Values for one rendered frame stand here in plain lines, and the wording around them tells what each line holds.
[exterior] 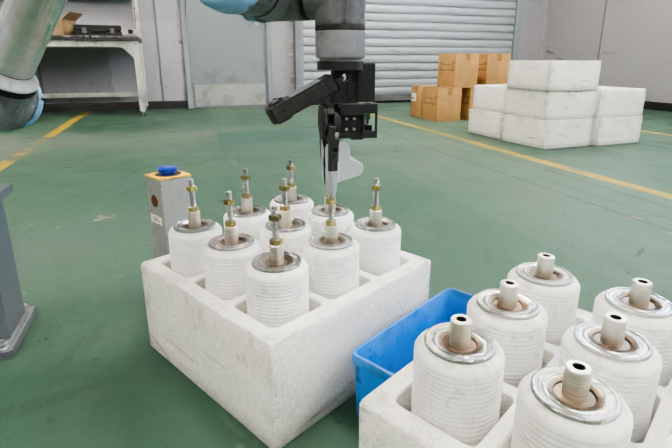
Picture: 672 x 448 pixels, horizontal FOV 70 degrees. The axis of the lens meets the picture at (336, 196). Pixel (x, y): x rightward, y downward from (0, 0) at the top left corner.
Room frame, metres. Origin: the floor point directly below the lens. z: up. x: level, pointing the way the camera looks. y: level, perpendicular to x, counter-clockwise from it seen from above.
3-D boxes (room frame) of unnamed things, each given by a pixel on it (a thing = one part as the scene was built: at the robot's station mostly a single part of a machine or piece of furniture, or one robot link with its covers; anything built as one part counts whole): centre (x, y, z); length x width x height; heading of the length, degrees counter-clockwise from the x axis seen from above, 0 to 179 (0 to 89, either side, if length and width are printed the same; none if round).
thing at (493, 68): (4.71, -1.47, 0.45); 0.30 x 0.24 x 0.30; 16
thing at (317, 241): (0.75, 0.01, 0.25); 0.08 x 0.08 x 0.01
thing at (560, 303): (0.62, -0.30, 0.16); 0.10 x 0.10 x 0.18
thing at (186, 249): (0.83, 0.26, 0.16); 0.10 x 0.10 x 0.18
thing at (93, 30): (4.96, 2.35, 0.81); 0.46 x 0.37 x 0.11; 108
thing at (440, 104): (4.53, -0.99, 0.15); 0.30 x 0.24 x 0.30; 17
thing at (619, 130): (3.34, -1.82, 0.09); 0.39 x 0.39 x 0.18; 22
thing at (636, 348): (0.45, -0.30, 0.25); 0.08 x 0.08 x 0.01
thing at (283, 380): (0.83, 0.09, 0.09); 0.39 x 0.39 x 0.18; 46
